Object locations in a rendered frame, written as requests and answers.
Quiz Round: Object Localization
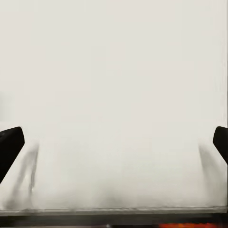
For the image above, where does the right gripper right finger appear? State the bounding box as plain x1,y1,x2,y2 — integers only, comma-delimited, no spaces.
213,126,228,165

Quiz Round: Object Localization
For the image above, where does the hardback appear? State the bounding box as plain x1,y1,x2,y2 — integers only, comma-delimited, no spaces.
0,207,228,228

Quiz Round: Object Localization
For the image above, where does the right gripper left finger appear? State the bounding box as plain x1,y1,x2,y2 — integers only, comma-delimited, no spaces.
0,126,25,184

